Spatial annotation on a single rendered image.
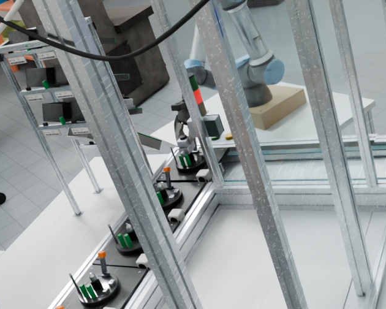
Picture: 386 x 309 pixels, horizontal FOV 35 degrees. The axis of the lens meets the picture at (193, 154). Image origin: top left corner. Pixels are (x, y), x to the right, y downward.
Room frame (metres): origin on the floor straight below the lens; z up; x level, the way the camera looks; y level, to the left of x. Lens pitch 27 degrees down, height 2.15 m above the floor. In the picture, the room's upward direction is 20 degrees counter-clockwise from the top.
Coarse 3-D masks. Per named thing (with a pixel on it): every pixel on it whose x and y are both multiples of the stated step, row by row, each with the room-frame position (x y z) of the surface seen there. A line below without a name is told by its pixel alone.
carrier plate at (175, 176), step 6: (192, 150) 2.32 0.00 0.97; (174, 162) 2.27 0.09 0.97; (174, 168) 2.23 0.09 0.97; (204, 168) 2.14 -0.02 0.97; (162, 174) 2.21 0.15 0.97; (174, 174) 2.18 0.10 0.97; (180, 174) 2.16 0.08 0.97; (186, 174) 2.14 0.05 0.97; (192, 174) 2.12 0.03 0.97; (156, 180) 2.18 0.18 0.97; (162, 180) 2.16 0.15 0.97; (174, 180) 2.13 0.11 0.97; (180, 180) 2.12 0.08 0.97; (186, 180) 2.10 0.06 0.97; (192, 180) 2.08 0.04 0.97
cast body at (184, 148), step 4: (180, 136) 2.22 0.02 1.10; (184, 136) 2.20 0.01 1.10; (188, 136) 2.21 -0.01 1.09; (180, 140) 2.20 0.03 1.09; (184, 140) 2.19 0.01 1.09; (188, 140) 2.20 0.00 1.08; (180, 144) 2.20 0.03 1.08; (184, 144) 2.18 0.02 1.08; (188, 144) 2.19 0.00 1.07; (192, 144) 2.21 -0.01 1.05; (180, 148) 2.19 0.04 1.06; (184, 148) 2.18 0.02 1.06; (188, 148) 2.18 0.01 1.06; (192, 148) 2.20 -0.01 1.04; (180, 152) 2.20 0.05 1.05; (184, 152) 2.18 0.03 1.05; (188, 152) 2.18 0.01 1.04
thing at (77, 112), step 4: (76, 100) 2.33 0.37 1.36; (72, 104) 2.30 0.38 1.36; (76, 104) 2.28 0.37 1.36; (72, 108) 2.30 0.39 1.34; (76, 108) 2.28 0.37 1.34; (136, 108) 2.41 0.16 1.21; (140, 108) 2.38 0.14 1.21; (72, 112) 2.29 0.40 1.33; (76, 112) 2.28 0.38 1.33; (80, 112) 2.26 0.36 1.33; (132, 112) 2.35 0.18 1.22; (136, 112) 2.36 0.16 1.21; (140, 112) 2.38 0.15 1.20; (72, 116) 2.29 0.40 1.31; (76, 116) 2.27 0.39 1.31; (80, 116) 2.26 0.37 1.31
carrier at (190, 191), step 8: (160, 184) 2.00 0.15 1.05; (176, 184) 2.09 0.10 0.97; (184, 184) 2.07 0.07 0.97; (192, 184) 2.05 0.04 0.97; (200, 184) 2.03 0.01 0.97; (160, 192) 1.99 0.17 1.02; (168, 192) 2.02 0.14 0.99; (176, 192) 1.97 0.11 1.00; (184, 192) 2.01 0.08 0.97; (192, 192) 1.99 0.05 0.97; (200, 192) 1.99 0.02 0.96; (160, 200) 1.95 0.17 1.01; (168, 200) 1.96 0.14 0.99; (176, 200) 1.95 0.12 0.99; (184, 200) 1.95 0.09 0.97; (192, 200) 1.94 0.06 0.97; (168, 208) 1.93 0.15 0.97; (176, 208) 1.92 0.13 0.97; (184, 208) 1.90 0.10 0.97; (168, 216) 1.86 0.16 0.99; (176, 216) 1.84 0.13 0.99
